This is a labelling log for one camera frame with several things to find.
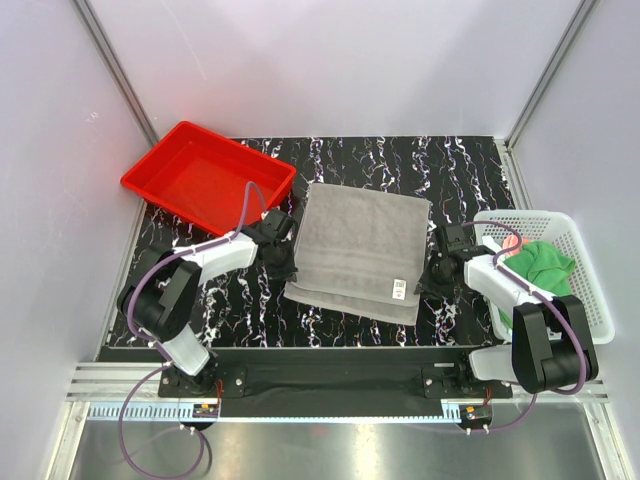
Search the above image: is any grey towel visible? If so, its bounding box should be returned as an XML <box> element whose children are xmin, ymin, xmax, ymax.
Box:
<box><xmin>284</xmin><ymin>183</ymin><xmax>431</xmax><ymax>326</ymax></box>

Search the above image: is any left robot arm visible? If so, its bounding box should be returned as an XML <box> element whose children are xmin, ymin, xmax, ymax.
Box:
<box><xmin>117</xmin><ymin>209</ymin><xmax>298</xmax><ymax>396</ymax></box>

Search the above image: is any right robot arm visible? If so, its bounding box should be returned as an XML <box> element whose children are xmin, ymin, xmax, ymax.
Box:
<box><xmin>415</xmin><ymin>223</ymin><xmax>599</xmax><ymax>397</ymax></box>

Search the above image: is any pink cloth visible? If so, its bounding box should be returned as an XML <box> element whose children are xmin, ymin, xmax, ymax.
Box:
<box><xmin>502</xmin><ymin>234</ymin><xmax>520</xmax><ymax>249</ymax></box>

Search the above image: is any green towel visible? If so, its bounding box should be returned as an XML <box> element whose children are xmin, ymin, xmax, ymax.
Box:
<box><xmin>504</xmin><ymin>241</ymin><xmax>576</xmax><ymax>297</ymax></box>

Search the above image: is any red plastic tray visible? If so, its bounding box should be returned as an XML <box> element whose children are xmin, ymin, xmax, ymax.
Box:
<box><xmin>121</xmin><ymin>121</ymin><xmax>296</xmax><ymax>236</ymax></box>

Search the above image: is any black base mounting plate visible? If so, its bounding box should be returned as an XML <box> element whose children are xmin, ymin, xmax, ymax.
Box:
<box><xmin>99</xmin><ymin>344</ymin><xmax>516</xmax><ymax>419</ymax></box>

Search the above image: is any white perforated basket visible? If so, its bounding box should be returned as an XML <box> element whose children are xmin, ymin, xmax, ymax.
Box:
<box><xmin>474</xmin><ymin>209</ymin><xmax>615</xmax><ymax>345</ymax></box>

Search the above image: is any right connector board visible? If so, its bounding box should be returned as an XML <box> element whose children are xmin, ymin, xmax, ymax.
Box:
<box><xmin>461</xmin><ymin>404</ymin><xmax>493</xmax><ymax>424</ymax></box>

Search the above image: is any connector board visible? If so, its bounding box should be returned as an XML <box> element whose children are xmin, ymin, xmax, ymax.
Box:
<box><xmin>192</xmin><ymin>401</ymin><xmax>220</xmax><ymax>419</ymax></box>
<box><xmin>461</xmin><ymin>404</ymin><xmax>493</xmax><ymax>424</ymax></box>

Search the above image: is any left connector board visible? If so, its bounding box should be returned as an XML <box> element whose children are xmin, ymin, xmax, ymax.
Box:
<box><xmin>192</xmin><ymin>401</ymin><xmax>220</xmax><ymax>419</ymax></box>

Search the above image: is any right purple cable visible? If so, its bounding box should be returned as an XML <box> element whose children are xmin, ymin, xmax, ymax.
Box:
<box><xmin>462</xmin><ymin>220</ymin><xmax>589</xmax><ymax>431</ymax></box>

